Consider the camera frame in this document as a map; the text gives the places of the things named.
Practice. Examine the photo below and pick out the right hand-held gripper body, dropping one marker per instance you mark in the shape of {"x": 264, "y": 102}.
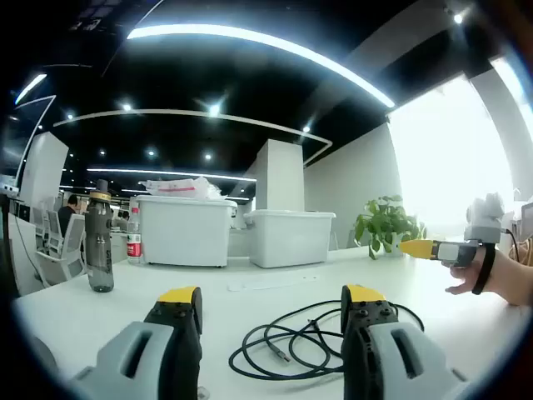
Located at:
{"x": 485, "y": 221}

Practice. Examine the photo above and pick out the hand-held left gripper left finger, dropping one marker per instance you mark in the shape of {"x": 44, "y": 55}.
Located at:
{"x": 166, "y": 346}

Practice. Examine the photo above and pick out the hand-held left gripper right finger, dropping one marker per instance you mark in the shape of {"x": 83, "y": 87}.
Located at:
{"x": 375, "y": 354}

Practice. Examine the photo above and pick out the white desktop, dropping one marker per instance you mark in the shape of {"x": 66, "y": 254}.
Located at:
{"x": 125, "y": 300}

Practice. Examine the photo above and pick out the person's right hand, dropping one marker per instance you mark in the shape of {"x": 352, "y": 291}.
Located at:
{"x": 491, "y": 275}

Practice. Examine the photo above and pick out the bright window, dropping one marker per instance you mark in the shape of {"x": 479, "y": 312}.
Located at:
{"x": 449, "y": 158}

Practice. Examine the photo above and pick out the potted green plant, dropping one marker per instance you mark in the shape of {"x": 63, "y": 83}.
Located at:
{"x": 383, "y": 225}

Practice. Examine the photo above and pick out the clear red label plastic bottle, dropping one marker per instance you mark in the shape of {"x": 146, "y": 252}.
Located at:
{"x": 133, "y": 250}

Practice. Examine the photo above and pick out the large white storage box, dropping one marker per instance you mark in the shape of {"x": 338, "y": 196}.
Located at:
{"x": 187, "y": 233}

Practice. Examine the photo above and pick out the dark grey water bottle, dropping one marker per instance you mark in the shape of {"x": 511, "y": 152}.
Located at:
{"x": 99, "y": 250}

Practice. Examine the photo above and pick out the low white storage box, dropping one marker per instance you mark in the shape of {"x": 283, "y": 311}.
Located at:
{"x": 291, "y": 241}

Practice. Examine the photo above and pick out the white office chair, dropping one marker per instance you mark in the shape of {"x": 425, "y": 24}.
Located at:
{"x": 71, "y": 237}

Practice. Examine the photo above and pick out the white plastic bags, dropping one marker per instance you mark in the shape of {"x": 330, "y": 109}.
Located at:
{"x": 179, "y": 187}

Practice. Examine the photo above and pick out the curved ceiling light strip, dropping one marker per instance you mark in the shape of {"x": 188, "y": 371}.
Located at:
{"x": 250, "y": 35}

